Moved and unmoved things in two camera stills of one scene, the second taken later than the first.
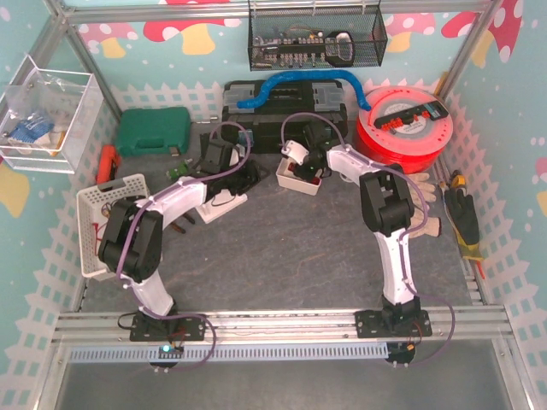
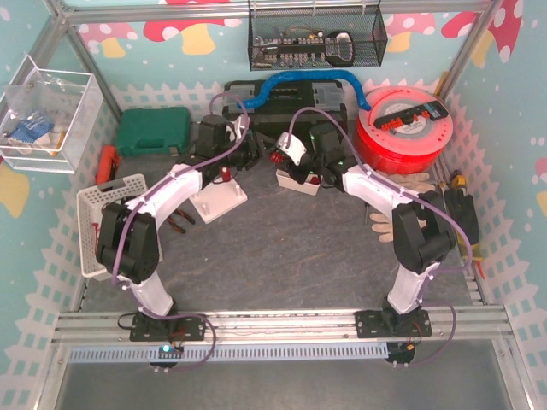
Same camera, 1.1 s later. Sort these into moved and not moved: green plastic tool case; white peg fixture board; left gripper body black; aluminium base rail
Moved: left gripper body black
Not moved: green plastic tool case; aluminium base rail; white peg fixture board
